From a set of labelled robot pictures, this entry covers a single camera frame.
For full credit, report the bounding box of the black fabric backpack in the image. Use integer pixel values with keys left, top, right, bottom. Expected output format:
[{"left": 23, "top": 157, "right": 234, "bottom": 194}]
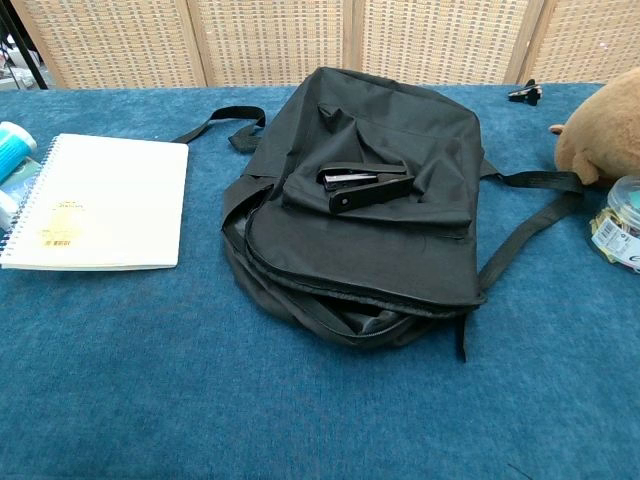
[{"left": 171, "top": 66, "right": 586, "bottom": 363}]

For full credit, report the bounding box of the white spiral notebook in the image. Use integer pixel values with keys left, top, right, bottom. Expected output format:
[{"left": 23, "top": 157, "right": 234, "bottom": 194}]
[{"left": 0, "top": 132, "right": 190, "bottom": 272}]

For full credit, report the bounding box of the black stapler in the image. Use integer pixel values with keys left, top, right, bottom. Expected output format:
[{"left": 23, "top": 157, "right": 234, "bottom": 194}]
[{"left": 315, "top": 160, "right": 417, "bottom": 217}]

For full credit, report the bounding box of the woven wicker folding screen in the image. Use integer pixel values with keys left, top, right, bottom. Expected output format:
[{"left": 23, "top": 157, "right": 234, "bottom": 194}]
[{"left": 9, "top": 0, "right": 640, "bottom": 90}]

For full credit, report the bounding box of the blue tablecloth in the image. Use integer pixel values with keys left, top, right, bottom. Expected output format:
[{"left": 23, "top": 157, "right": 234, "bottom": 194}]
[{"left": 0, "top": 82, "right": 640, "bottom": 480}]

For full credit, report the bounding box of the small black binder clip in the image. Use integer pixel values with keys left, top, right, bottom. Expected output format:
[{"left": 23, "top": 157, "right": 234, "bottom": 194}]
[{"left": 507, "top": 78, "right": 544, "bottom": 108}]

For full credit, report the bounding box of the clear jar of coloured clips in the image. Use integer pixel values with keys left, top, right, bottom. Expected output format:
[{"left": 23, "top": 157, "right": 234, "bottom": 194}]
[{"left": 585, "top": 174, "right": 640, "bottom": 274}]

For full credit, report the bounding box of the brown plush toy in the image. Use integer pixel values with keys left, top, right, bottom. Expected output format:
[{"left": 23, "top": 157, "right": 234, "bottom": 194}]
[{"left": 548, "top": 67, "right": 640, "bottom": 188}]

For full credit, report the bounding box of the tissue pack in clear wrap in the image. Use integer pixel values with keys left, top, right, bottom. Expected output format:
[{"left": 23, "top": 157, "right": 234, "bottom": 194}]
[{"left": 0, "top": 156, "right": 44, "bottom": 237}]

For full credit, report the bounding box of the long teal tube pack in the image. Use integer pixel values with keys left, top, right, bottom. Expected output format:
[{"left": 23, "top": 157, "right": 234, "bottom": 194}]
[{"left": 0, "top": 120, "right": 38, "bottom": 186}]

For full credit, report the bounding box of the black tripod stand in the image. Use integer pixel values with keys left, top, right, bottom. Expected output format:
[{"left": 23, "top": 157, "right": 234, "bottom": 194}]
[{"left": 0, "top": 0, "right": 50, "bottom": 92}]

